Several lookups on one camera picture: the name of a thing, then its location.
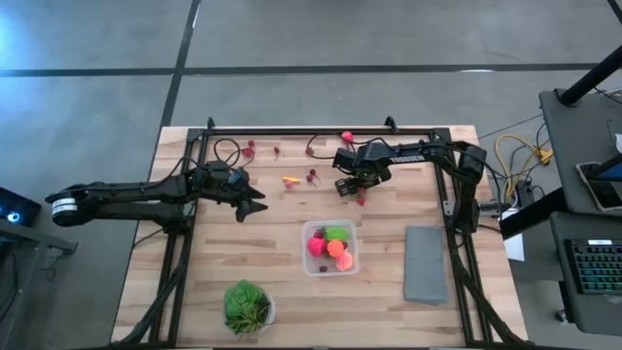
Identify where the smartphone in tan case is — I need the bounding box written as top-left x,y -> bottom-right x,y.
575,159 -> 622,213

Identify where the grey desk top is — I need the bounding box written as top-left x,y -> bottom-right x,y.
537,87 -> 622,218
548,211 -> 622,337

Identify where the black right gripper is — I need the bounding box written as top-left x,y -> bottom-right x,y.
334,140 -> 395,197

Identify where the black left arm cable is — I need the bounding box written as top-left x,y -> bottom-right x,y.
164,138 -> 243,181

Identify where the black box with blue light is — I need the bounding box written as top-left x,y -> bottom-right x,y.
0,187 -> 43,228

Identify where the yellow cable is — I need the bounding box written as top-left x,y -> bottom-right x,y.
494,133 -> 555,200

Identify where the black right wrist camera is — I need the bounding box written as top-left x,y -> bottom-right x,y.
332,148 -> 360,172

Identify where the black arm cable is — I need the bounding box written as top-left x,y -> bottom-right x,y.
305,131 -> 390,161
164,138 -> 243,181

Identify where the white paper sheet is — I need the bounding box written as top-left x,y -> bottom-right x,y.
502,207 -> 527,263

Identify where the grey tupperware lid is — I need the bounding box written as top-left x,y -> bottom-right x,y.
402,224 -> 450,307

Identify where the black diagonal desk bar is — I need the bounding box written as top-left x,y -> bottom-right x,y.
499,187 -> 560,242

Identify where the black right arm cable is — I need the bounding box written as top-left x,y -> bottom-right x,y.
305,131 -> 390,161

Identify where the black aluminium table frame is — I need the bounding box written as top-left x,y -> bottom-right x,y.
112,115 -> 530,350

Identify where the pale orange peach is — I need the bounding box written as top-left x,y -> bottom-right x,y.
334,251 -> 356,273

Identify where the green pear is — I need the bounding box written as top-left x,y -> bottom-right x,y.
323,225 -> 352,243

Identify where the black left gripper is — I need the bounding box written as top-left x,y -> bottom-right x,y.
191,159 -> 269,224

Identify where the grey metal stand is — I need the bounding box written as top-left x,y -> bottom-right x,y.
0,217 -> 79,350

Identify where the clear plastic tupperware container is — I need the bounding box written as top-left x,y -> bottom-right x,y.
300,219 -> 361,278

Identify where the backlit black keyboard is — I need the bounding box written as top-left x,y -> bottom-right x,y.
563,237 -> 622,297

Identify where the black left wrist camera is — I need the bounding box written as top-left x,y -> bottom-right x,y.
226,168 -> 248,192

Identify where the green plant in white pot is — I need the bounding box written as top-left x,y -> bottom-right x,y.
223,278 -> 277,337

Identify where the black round pole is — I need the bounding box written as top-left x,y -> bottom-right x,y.
557,43 -> 622,108

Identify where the large red strawberry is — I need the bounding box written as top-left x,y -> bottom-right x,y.
306,236 -> 328,259

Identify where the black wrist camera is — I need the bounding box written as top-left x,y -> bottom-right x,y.
332,148 -> 360,172
226,168 -> 248,192

